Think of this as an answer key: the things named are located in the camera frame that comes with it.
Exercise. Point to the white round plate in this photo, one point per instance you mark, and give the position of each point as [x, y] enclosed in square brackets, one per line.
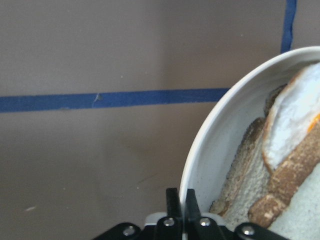
[215, 145]

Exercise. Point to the bread slice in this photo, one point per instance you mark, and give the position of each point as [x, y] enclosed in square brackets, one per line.
[291, 206]
[247, 178]

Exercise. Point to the fake fried egg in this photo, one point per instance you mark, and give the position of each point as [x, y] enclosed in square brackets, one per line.
[292, 116]

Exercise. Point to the bread slice on plate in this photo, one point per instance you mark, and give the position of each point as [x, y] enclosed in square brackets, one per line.
[247, 178]

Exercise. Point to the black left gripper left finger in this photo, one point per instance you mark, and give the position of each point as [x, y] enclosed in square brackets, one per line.
[170, 227]

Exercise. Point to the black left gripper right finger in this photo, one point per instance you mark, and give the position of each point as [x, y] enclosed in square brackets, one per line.
[200, 227]

